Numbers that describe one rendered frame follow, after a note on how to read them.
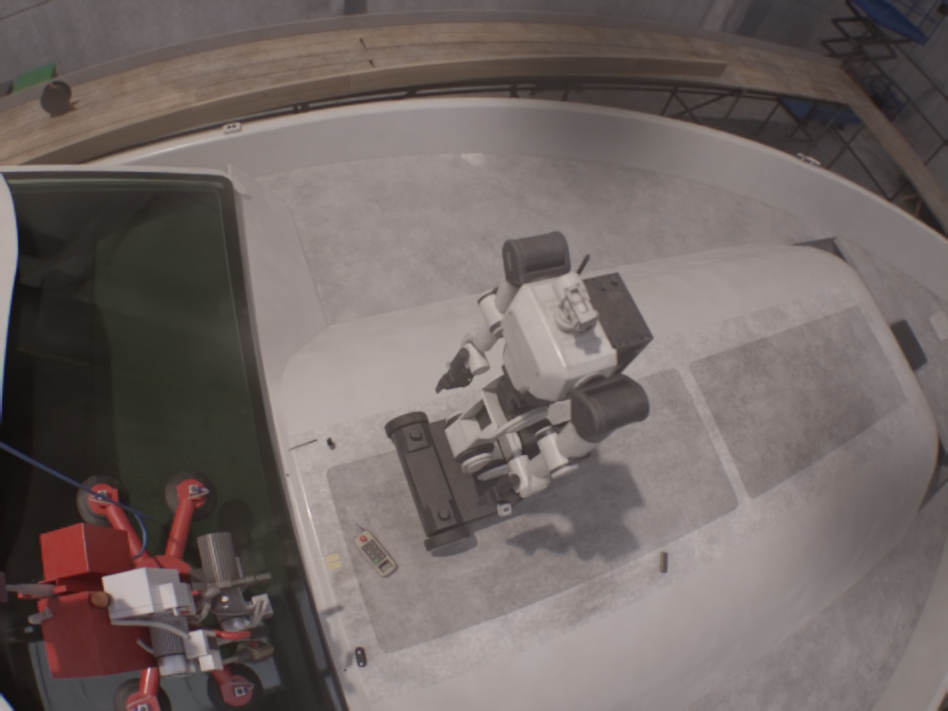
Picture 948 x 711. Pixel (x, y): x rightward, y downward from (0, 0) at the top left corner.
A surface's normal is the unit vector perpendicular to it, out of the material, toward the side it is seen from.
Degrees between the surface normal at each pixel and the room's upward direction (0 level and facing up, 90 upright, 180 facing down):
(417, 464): 0
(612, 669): 23
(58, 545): 17
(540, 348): 45
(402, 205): 0
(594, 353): 0
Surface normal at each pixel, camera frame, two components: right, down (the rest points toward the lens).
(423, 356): 0.04, -0.73
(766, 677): 0.18, -0.44
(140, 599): -0.11, -0.37
